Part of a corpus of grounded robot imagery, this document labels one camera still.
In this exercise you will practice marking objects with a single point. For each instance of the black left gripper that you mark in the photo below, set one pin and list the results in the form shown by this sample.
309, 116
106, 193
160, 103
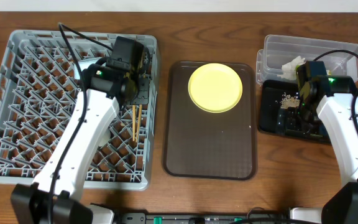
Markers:
142, 94

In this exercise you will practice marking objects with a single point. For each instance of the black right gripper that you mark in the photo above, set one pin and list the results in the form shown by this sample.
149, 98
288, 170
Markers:
287, 121

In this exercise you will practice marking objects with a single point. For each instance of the light blue bowl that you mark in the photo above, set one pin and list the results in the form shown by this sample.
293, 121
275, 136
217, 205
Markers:
84, 64

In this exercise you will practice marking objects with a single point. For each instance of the yellow plate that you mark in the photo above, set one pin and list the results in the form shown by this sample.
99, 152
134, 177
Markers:
215, 88

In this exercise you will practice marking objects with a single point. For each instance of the pale green cup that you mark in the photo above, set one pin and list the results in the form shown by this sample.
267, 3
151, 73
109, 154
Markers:
105, 138

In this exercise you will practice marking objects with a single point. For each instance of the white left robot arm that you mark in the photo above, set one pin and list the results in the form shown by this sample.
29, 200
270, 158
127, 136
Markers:
54, 196

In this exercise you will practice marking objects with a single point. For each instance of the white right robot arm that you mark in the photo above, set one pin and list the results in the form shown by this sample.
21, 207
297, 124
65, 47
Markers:
333, 101

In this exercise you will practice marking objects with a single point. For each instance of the black food waste tray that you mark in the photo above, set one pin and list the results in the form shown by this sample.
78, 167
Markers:
272, 91

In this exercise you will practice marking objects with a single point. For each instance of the spilled rice food waste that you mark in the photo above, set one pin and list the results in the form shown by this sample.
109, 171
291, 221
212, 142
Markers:
289, 101

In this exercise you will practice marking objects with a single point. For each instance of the clear plastic waste bin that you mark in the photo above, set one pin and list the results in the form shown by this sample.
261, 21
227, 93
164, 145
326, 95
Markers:
280, 49

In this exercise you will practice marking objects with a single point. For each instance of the dark brown serving tray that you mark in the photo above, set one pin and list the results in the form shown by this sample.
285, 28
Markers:
210, 145

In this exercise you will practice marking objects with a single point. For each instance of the grey plastic dish rack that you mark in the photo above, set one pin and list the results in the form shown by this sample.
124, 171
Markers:
37, 97

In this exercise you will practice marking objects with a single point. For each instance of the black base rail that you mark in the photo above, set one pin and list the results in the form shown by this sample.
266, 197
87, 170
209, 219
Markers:
179, 218

